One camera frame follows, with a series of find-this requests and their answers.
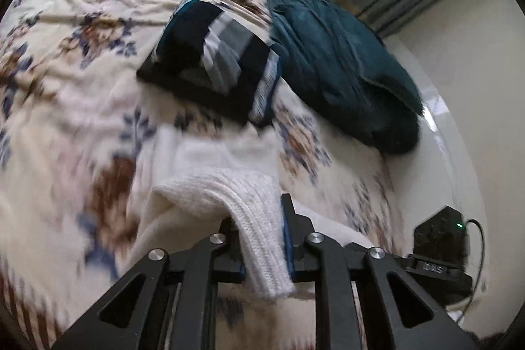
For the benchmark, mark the white knit sweater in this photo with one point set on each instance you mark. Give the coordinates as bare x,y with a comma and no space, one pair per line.
254,210

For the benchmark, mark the white headboard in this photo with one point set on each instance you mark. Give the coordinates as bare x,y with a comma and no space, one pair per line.
451,153

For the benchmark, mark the folded dark striped sweater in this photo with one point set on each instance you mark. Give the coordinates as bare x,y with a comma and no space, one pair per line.
192,46

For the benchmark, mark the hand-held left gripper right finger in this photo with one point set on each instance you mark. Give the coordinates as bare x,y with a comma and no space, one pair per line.
289,251

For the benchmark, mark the floral blanket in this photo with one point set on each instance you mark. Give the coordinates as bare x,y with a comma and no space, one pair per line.
82,87

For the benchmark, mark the teal quilt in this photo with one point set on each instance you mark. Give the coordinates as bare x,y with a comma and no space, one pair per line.
320,59

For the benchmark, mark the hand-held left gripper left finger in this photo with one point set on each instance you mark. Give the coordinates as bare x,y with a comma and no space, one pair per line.
229,264

